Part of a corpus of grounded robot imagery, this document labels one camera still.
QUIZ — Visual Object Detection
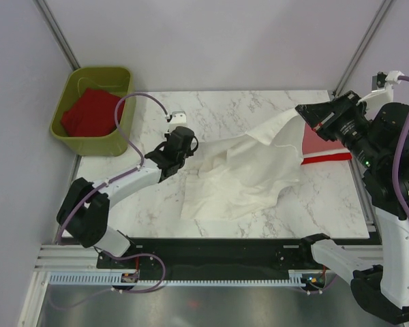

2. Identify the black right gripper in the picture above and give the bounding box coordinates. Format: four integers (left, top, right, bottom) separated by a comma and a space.
298, 90, 385, 170

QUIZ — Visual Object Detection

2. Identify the white printed t-shirt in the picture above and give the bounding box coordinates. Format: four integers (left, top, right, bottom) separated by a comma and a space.
181, 109, 305, 221

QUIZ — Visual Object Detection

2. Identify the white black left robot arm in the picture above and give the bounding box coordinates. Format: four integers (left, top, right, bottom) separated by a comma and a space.
57, 126, 198, 268

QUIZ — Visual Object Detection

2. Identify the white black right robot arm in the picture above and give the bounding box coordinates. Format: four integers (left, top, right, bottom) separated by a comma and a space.
296, 92, 409, 325

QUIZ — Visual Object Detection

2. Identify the pink folded t-shirt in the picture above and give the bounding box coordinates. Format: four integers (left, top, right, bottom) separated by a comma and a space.
302, 125, 346, 157

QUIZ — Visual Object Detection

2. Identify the red folded t-shirt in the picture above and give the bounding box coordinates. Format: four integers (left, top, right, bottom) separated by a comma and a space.
301, 153, 352, 165

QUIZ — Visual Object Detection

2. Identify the dark red t-shirt in bin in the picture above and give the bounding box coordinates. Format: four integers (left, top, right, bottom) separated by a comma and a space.
61, 88, 121, 137

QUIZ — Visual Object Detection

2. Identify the olive green plastic bin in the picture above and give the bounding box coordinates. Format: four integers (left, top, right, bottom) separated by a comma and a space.
50, 66, 136, 157

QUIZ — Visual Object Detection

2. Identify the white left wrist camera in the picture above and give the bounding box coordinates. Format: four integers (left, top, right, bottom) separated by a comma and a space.
166, 110, 187, 133

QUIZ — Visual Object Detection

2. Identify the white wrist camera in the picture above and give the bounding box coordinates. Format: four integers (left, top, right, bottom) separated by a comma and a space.
166, 110, 187, 133
357, 71, 404, 108

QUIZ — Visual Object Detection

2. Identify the right aluminium frame post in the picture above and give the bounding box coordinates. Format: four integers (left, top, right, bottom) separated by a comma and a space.
328, 0, 395, 99

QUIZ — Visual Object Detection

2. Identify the aluminium frame post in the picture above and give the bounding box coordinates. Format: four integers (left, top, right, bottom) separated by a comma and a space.
33, 0, 80, 71
328, 0, 395, 99

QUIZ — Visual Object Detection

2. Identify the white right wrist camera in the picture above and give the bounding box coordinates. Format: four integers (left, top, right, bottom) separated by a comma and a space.
357, 71, 404, 108

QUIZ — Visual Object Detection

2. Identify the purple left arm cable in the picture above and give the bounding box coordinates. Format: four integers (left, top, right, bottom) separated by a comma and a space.
56, 92, 173, 310

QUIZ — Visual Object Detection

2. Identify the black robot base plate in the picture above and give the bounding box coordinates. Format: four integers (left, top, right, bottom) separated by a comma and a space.
97, 238, 323, 281

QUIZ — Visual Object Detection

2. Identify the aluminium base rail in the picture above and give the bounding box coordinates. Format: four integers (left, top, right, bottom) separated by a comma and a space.
18, 240, 100, 327

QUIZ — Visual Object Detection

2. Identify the left aluminium frame post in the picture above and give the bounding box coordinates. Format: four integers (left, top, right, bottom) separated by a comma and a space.
33, 0, 80, 71

